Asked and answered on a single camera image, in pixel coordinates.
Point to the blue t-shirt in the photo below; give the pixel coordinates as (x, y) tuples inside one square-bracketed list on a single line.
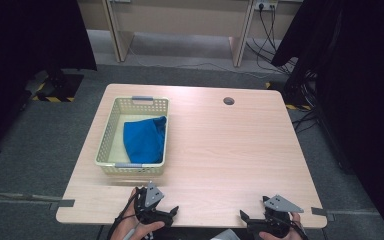
[(143, 140)]

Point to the black stand base striped edge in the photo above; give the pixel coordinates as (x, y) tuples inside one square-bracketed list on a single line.
[(300, 107), (66, 87)]

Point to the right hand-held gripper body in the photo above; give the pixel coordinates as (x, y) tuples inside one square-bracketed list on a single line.
[(276, 216)]

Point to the white power socket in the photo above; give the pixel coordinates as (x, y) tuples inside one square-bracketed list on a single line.
[(266, 4)]

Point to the beige wooden desk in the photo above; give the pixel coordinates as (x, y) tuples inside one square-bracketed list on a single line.
[(180, 16)]

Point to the pale yellow plastic basket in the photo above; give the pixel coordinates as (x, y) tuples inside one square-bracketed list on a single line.
[(106, 143)]

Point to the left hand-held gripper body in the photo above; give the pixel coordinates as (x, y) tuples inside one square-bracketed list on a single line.
[(153, 218)]

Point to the grey tape strip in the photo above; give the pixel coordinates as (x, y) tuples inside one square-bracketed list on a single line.
[(320, 211), (63, 203)]

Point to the black curtain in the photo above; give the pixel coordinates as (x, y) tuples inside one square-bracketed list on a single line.
[(363, 83), (13, 50)]

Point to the white sheet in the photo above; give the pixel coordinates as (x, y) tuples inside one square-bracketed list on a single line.
[(225, 235)]

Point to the person's right hand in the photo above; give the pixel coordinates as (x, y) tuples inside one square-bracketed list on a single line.
[(293, 235)]

